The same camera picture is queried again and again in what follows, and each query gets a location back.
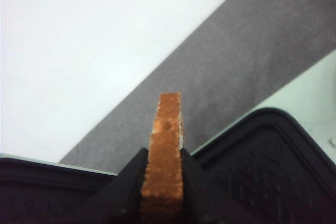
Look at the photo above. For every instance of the mint green breakfast maker base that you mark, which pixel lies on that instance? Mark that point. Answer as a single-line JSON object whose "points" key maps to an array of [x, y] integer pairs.
{"points": [[266, 162]]}

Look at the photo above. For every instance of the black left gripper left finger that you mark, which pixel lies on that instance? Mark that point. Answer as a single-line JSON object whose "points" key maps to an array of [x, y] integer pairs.
{"points": [[119, 200]]}

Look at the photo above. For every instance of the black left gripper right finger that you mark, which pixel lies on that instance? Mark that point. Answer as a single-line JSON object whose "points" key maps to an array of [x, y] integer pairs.
{"points": [[205, 202]]}

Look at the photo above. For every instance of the grey felt table mat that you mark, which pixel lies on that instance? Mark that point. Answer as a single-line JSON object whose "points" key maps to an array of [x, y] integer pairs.
{"points": [[248, 53]]}

